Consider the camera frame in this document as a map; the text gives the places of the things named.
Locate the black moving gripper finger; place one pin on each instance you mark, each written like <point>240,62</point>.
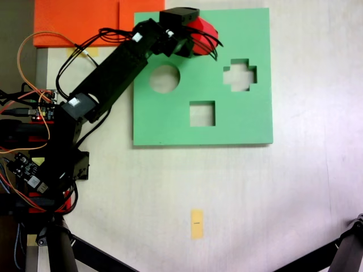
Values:
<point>185,48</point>

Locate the red octagonal pillar block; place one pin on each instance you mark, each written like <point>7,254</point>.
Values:
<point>205,31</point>

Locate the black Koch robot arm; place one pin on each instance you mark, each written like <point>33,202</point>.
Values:
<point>113,73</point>

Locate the green shape hole board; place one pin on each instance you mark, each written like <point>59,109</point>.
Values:
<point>170,127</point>

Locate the beige masking tape strip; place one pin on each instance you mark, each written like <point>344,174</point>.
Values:
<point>93,51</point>

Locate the orange foam mat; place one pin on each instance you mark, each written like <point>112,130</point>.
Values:
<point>79,22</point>

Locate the motor controller circuit board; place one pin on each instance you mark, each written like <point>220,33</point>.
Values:
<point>46,109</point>

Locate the yellow tape marker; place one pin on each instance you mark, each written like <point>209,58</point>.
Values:
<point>196,224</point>

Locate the small yellow tape piece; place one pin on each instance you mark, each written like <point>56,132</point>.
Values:
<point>38,160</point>

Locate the black and red table clamp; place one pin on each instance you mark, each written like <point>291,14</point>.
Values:
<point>37,202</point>
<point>17,129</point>

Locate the black circuit board with USB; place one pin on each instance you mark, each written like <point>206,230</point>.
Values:
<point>24,168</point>

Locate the black tripod with notched joint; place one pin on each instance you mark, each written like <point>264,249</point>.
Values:
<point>348,249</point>

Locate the black camera tripod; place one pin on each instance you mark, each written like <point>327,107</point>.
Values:
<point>61,249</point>

